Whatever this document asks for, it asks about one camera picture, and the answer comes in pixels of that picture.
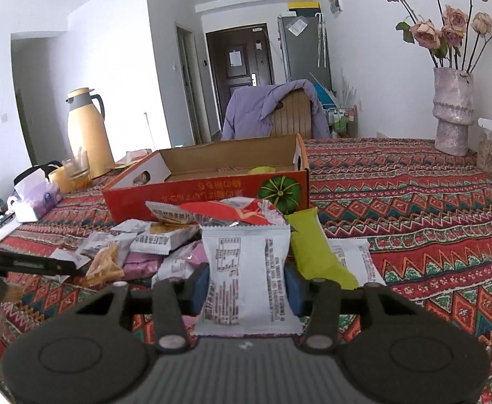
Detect purple jacket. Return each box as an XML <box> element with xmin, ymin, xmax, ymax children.
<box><xmin>222</xmin><ymin>79</ymin><xmax>331</xmax><ymax>141</ymax></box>

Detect white orange snack packet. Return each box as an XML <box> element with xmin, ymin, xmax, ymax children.
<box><xmin>134</xmin><ymin>223</ymin><xmax>200</xmax><ymax>255</ymax></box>

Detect dark brown door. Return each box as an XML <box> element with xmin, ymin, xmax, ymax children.
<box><xmin>206</xmin><ymin>23</ymin><xmax>276</xmax><ymax>135</ymax></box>

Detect red snack packet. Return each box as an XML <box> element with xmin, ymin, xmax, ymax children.
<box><xmin>181</xmin><ymin>199</ymin><xmax>284</xmax><ymax>227</ymax></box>

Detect dried pink roses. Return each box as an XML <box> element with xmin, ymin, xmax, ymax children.
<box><xmin>369</xmin><ymin>0</ymin><xmax>492</xmax><ymax>71</ymax></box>

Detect grey fridge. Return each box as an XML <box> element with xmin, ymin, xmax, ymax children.
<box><xmin>277</xmin><ymin>12</ymin><xmax>333</xmax><ymax>94</ymax></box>

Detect beige thermos jug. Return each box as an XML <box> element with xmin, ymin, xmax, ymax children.
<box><xmin>66</xmin><ymin>88</ymin><xmax>115</xmax><ymax>179</ymax></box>

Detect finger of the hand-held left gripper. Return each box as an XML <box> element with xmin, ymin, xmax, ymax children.
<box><xmin>0</xmin><ymin>247</ymin><xmax>78</xmax><ymax>276</ymax></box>

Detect wooden chair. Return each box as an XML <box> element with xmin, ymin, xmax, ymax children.
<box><xmin>270</xmin><ymin>88</ymin><xmax>314</xmax><ymax>139</ymax></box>

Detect red cardboard box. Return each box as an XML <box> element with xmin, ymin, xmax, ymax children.
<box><xmin>102</xmin><ymin>134</ymin><xmax>311</xmax><ymax>224</ymax></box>

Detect purple tissue pack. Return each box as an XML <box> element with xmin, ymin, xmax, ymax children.
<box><xmin>9</xmin><ymin>168</ymin><xmax>64</xmax><ymax>222</ymax></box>

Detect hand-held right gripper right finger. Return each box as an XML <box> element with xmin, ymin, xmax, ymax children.
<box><xmin>284</xmin><ymin>264</ymin><xmax>417</xmax><ymax>352</ymax></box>

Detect patterned red tablecloth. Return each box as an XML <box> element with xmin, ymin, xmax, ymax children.
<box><xmin>0</xmin><ymin>137</ymin><xmax>492</xmax><ymax>404</ymax></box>

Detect white umbrellas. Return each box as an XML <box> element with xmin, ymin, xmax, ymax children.
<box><xmin>314</xmin><ymin>12</ymin><xmax>329</xmax><ymax>68</ymax></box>

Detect pale pink vase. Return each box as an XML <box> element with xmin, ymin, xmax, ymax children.
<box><xmin>433</xmin><ymin>66</ymin><xmax>476</xmax><ymax>157</ymax></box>

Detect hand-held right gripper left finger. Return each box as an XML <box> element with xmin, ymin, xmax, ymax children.
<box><xmin>75</xmin><ymin>263</ymin><xmax>211</xmax><ymax>354</ymax></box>

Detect glass cup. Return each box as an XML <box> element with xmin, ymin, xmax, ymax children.
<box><xmin>62</xmin><ymin>150</ymin><xmax>92</xmax><ymax>189</ymax></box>

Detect clear packet of yellow chips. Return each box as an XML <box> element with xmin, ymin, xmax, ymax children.
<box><xmin>82</xmin><ymin>238</ymin><xmax>133</xmax><ymax>288</ymax></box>

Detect beige cup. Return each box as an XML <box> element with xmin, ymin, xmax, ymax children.
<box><xmin>47</xmin><ymin>166</ymin><xmax>74</xmax><ymax>194</ymax></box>

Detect small shelf with bottles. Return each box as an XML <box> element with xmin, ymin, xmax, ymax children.
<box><xmin>325</xmin><ymin>104</ymin><xmax>358</xmax><ymax>138</ymax></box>

